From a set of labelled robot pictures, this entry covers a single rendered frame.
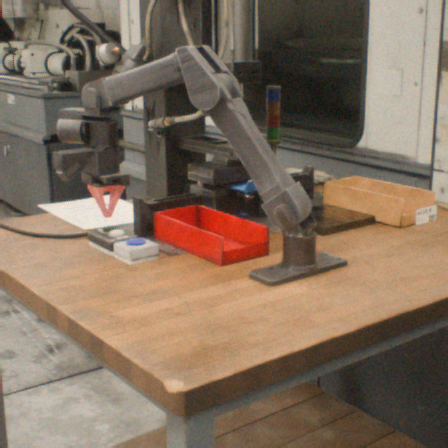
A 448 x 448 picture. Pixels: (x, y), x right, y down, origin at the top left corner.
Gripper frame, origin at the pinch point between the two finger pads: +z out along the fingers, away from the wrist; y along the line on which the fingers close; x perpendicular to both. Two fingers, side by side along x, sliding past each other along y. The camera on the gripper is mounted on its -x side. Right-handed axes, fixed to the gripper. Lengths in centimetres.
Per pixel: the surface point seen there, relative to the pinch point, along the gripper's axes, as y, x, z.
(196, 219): 2.4, 21.2, 4.2
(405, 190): 22, 70, 1
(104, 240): 4.4, -3.3, 4.3
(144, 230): -0.6, 9.2, 5.4
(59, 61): -344, 147, -13
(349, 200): 14, 59, 3
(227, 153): -0.2, 32.1, -9.6
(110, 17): -637, 347, -46
